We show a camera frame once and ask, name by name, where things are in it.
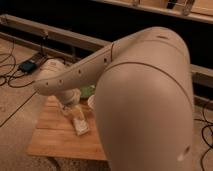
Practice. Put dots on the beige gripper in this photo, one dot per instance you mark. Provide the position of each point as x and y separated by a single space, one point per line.
71 98

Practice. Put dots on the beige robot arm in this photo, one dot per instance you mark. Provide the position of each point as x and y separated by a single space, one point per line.
143 101

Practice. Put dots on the white cup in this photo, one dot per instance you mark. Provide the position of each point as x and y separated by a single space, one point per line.
91 102

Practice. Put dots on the green bowl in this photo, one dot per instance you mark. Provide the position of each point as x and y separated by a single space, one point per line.
87 91

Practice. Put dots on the wooden board table top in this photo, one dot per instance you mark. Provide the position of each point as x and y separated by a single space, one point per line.
54 135

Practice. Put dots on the black power adapter box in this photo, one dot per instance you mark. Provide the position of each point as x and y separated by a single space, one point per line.
27 66

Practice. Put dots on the long wooden rail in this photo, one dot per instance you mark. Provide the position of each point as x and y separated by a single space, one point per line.
200 44

